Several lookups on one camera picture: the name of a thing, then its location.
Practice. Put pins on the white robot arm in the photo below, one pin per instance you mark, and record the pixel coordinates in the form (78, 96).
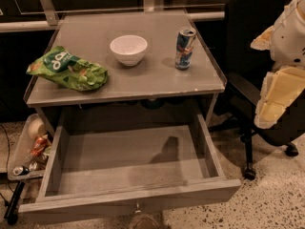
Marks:
(285, 40)

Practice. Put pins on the black stand leg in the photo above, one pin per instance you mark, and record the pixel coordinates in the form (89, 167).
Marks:
(11, 216)

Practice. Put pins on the metal rail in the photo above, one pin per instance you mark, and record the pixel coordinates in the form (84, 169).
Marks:
(46, 15)

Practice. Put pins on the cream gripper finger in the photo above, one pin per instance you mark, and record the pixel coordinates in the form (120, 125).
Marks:
(262, 42)
(278, 92)

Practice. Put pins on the clear plastic bin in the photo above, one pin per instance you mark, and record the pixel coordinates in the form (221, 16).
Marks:
(22, 154)

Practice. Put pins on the dark can in bin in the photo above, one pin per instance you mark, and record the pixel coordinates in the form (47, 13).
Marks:
(20, 171)

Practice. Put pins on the orange soda can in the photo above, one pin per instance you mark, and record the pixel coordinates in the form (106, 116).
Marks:
(39, 146)

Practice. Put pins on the white round object in bin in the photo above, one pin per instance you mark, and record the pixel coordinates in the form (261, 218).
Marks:
(36, 128)

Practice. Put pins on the black office chair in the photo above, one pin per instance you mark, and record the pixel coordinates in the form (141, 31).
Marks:
(245, 68)

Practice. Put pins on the white bowl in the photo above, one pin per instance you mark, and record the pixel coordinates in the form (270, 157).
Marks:
(129, 49)

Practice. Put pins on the redbull can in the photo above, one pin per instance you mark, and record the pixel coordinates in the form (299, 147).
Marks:
(184, 48)

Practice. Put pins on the green chip bag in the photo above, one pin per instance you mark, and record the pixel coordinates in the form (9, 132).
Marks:
(61, 67)

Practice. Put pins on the grey cabinet table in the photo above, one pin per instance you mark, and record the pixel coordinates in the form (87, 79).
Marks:
(155, 76)

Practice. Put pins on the open grey top drawer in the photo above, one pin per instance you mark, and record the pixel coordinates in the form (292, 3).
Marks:
(100, 170)

